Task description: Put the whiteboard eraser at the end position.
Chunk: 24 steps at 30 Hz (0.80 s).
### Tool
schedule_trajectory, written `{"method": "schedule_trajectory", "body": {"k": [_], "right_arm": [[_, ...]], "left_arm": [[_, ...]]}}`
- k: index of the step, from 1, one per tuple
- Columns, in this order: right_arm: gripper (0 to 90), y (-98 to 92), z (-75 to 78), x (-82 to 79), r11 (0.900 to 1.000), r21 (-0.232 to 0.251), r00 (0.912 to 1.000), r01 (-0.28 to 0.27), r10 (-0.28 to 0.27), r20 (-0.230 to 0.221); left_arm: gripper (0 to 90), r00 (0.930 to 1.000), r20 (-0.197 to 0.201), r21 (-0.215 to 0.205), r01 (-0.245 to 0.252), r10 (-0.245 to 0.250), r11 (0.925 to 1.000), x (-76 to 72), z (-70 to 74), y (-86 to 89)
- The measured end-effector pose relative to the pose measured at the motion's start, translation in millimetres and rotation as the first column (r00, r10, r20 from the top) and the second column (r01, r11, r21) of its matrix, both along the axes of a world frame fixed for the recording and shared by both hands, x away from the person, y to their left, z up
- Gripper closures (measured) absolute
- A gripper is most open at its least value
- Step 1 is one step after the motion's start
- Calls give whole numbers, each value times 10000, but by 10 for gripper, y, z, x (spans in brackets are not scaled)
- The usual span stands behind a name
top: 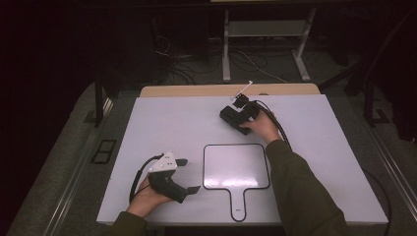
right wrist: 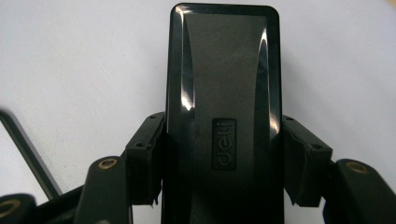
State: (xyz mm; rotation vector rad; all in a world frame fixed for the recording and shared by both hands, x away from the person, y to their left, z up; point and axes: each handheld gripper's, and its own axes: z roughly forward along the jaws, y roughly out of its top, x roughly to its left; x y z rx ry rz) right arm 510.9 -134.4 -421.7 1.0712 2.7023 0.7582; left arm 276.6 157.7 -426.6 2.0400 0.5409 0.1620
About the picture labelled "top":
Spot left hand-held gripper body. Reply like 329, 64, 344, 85
148, 150, 190, 205

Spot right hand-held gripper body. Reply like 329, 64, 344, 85
230, 81, 262, 123

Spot black eraser block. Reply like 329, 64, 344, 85
219, 105, 245, 129

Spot small whiteboard with handle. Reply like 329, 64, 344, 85
202, 143, 271, 223

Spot person's right hand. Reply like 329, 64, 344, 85
239, 111, 283, 146

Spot person's left hand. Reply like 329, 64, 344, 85
127, 176, 173, 219

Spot wooden table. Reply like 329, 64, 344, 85
140, 83, 322, 98

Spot white metal stand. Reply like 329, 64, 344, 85
221, 8, 318, 83

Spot black metal stand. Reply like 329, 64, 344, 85
92, 72, 114, 129
363, 78, 391, 127

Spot left hand-held gripper black cable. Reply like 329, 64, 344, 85
129, 153, 164, 205

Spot white floor cable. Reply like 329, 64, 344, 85
235, 48, 289, 85

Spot black floor cables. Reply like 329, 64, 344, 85
153, 32, 224, 87

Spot metal floor rail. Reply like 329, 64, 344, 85
367, 124, 417, 210
42, 97, 114, 236

